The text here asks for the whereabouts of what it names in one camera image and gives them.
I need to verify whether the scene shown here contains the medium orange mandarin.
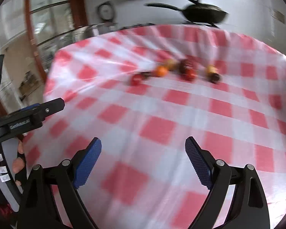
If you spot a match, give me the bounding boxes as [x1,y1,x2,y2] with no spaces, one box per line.
[155,66,168,77]

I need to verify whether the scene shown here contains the small red tomato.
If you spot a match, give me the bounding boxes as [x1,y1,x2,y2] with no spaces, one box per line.
[182,69,197,82]

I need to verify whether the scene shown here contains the dark wrinkled fruit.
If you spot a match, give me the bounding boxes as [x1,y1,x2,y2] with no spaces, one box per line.
[209,72,221,84]
[140,71,153,80]

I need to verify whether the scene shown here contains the red white checkered tablecloth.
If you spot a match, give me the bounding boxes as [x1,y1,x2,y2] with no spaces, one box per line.
[24,25,286,228]

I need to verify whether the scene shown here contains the dark red wrinkled apple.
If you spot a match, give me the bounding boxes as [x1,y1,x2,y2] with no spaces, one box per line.
[179,59,197,74]

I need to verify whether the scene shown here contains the large red tomato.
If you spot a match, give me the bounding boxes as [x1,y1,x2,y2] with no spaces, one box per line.
[130,73,143,86]

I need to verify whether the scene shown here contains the yellow striped melon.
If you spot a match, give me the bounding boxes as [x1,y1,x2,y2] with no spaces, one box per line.
[206,65,219,76]
[163,58,179,71]

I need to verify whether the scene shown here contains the steel pot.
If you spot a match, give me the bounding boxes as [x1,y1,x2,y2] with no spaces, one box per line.
[84,22,117,39]

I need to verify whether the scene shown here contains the black frying pan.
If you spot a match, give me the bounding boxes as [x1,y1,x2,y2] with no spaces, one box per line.
[144,0,228,27]

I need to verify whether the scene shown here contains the wooden door frame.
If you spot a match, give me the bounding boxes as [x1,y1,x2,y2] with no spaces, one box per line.
[24,0,47,84]

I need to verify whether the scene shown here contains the person left hand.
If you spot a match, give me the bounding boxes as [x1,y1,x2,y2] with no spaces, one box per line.
[12,139,25,174]

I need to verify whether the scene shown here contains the round wall clock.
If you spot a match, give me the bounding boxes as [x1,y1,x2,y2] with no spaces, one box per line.
[96,1,116,22]

